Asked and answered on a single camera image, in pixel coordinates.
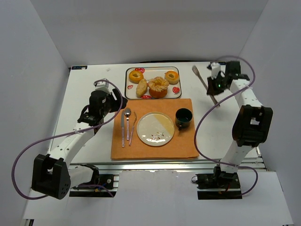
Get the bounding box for metal serving tongs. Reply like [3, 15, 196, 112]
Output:
[192, 65, 218, 105]

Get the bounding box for pale glazed ring donut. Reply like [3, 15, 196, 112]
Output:
[165, 71, 180, 84]

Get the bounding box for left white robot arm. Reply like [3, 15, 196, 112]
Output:
[32, 89, 127, 200]

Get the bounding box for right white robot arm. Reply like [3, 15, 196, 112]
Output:
[207, 61, 273, 174]

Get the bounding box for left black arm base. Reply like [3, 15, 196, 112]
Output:
[68, 164, 119, 198]

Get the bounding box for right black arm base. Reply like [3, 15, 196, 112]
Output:
[191, 166, 242, 200]

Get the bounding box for oval beige bread roll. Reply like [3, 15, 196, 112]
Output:
[136, 79, 148, 98]

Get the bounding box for strawberry pattern tray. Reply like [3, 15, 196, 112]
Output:
[125, 66, 182, 100]

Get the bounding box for orange cloth placemat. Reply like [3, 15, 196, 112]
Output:
[111, 98, 199, 160]

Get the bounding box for dark green mug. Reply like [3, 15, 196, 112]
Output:
[175, 108, 193, 130]

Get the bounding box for coconut topped bundt cake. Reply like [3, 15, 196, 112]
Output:
[147, 76, 169, 98]

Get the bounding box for white and yellow plate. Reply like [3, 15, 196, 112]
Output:
[136, 112, 175, 147]

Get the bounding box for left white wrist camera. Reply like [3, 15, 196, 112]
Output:
[94, 79, 110, 93]

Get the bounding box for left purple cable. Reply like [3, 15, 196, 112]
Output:
[11, 81, 124, 200]

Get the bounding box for pink handled knife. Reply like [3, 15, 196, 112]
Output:
[120, 110, 125, 148]

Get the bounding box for pink handled spoon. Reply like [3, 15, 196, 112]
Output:
[124, 107, 131, 141]

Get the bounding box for pink handled fork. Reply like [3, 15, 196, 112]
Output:
[129, 111, 137, 146]

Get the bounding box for orange ring donut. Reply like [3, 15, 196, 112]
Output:
[129, 70, 144, 83]

